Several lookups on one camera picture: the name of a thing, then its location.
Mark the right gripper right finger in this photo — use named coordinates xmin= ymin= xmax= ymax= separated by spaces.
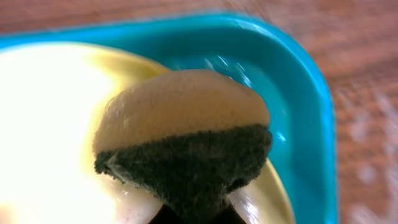
xmin=214 ymin=204 xmax=246 ymax=224

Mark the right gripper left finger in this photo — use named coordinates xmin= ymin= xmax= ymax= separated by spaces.
xmin=148 ymin=205 xmax=182 ymax=224

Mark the dark green sponge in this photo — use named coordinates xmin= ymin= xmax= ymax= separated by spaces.
xmin=93 ymin=70 xmax=272 ymax=223

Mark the yellow-green plate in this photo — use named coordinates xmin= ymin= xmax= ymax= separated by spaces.
xmin=1 ymin=42 xmax=295 ymax=224

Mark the teal plastic tray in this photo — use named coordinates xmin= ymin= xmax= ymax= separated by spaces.
xmin=1 ymin=13 xmax=339 ymax=223

